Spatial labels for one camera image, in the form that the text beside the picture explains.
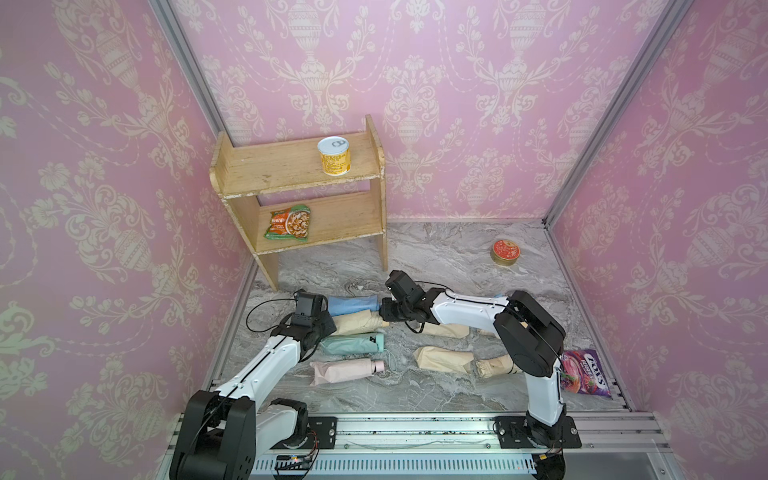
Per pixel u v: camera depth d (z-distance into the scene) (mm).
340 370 799
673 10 686
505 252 1064
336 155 686
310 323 673
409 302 719
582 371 799
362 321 895
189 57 764
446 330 895
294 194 1158
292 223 897
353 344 840
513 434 729
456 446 731
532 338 500
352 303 925
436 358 829
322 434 746
